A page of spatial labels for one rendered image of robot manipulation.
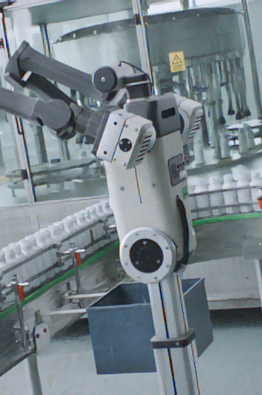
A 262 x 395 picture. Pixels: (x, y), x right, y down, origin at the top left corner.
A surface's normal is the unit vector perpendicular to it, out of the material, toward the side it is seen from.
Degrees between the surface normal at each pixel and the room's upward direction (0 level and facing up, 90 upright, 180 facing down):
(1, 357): 90
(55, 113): 68
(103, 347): 90
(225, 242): 88
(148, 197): 101
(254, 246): 90
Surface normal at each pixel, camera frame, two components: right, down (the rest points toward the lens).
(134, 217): -0.30, 0.36
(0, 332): 0.93, -0.10
